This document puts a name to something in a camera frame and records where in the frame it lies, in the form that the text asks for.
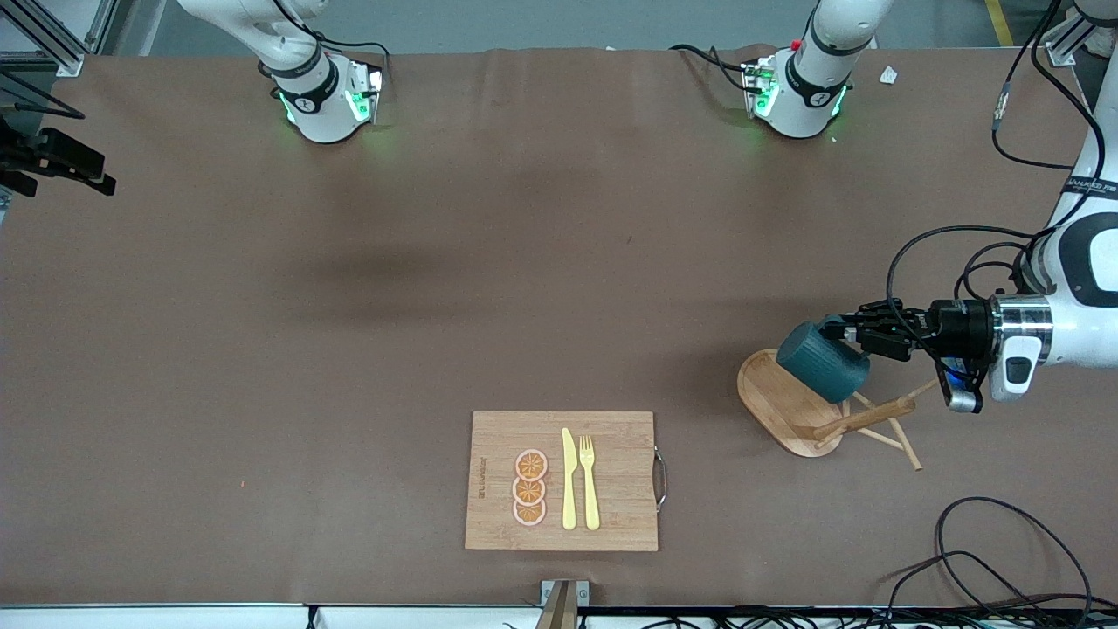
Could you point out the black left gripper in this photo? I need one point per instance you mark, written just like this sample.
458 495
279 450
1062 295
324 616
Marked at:
959 330

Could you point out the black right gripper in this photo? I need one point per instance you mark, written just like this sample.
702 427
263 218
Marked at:
54 155

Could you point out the dark teal mug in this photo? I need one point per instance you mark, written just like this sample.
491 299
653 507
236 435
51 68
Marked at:
821 362

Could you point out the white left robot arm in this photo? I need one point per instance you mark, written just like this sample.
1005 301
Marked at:
799 96

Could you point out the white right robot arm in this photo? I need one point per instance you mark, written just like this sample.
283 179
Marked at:
323 114

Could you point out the wooden mug rack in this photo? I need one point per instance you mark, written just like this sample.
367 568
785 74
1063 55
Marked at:
769 393

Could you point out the white paper scrap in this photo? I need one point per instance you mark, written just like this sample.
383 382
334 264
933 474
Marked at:
888 75

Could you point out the bamboo cutting board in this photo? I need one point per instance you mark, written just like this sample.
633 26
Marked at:
611 489

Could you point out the yellow plastic fork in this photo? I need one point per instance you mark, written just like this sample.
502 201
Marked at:
591 498

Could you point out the yellow plastic knife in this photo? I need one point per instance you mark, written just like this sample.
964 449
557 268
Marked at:
569 489

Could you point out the brown table mat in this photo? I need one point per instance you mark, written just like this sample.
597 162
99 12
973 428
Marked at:
349 393

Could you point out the toy orange slice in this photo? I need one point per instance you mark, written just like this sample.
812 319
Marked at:
528 491
531 465
529 514

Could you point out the aluminium frame profile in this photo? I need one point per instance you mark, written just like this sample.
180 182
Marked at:
1061 52
70 65

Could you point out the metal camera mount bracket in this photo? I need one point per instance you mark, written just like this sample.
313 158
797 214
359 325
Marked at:
548 590

